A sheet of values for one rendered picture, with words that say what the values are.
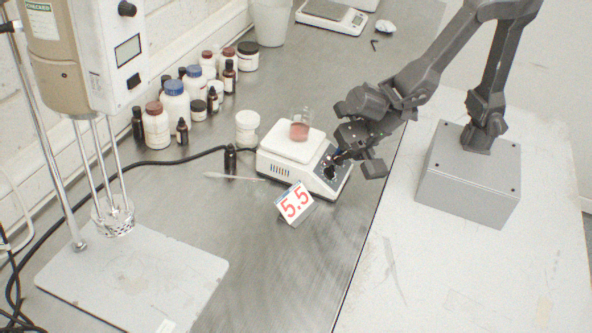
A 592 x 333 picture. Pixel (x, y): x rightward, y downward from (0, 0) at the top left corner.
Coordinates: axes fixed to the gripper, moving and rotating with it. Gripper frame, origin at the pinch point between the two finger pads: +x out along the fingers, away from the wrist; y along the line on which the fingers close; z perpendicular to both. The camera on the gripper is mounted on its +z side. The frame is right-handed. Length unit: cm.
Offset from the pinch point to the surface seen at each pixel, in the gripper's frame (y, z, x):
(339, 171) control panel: 3.0, -0.1, 4.2
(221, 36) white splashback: -59, -3, 30
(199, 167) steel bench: -9.9, 23.5, 22.7
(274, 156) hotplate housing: -4.0, 13.1, 8.4
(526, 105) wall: -24, -159, 12
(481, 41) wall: -56, -134, 6
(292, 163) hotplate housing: -1.0, 10.8, 6.3
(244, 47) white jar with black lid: -49, -4, 23
